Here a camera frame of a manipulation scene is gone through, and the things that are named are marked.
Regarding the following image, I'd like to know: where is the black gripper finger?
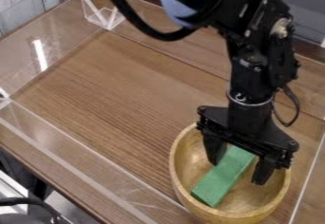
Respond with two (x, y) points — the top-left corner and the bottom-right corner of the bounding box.
(203, 132), (227, 165)
(251, 156), (275, 185)

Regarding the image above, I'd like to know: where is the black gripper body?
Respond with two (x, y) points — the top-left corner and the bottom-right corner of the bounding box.
(197, 102), (300, 169)

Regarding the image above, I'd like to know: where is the green rectangular block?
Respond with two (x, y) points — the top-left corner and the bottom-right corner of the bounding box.
(190, 146), (255, 208)

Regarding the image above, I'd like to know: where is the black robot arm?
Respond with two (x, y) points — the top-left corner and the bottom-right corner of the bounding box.
(162, 0), (300, 185)

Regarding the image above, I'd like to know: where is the brown wooden bowl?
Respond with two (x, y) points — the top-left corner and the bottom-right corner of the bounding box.
(168, 124), (290, 224)

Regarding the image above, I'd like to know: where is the clear acrylic corner bracket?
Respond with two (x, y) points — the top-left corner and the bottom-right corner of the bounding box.
(82, 0), (124, 30)

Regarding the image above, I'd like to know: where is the black cable bottom left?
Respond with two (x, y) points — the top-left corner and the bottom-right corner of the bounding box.
(0, 196), (63, 224)

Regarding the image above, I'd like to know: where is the clear acrylic tray wall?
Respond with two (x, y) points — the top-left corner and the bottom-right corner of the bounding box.
(0, 0), (325, 224)

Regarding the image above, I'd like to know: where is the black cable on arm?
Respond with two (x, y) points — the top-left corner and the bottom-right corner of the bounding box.
(95, 0), (302, 128)

